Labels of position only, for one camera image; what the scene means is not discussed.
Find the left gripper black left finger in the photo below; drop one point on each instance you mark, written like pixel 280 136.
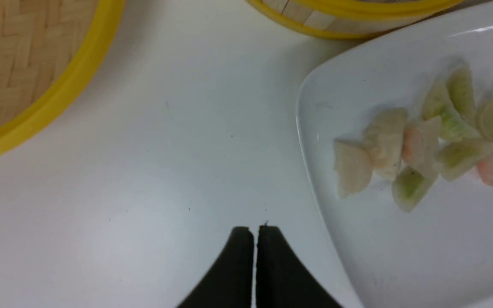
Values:
pixel 228 283

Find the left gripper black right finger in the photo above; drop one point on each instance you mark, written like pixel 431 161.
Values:
pixel 282 281

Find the green dumpling plate bottom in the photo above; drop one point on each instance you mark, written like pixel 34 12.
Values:
pixel 410 187

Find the pink white dumpling plate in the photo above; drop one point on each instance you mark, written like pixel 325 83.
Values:
pixel 383 140

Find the green dumpling plate top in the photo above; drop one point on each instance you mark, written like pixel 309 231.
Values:
pixel 461 92

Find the white square plate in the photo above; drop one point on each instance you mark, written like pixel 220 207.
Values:
pixel 440 255

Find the bamboo steamer basket yellow rims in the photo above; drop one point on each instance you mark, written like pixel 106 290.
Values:
pixel 349 19

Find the woven bamboo steamer lid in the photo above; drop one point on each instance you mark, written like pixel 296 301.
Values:
pixel 49 52

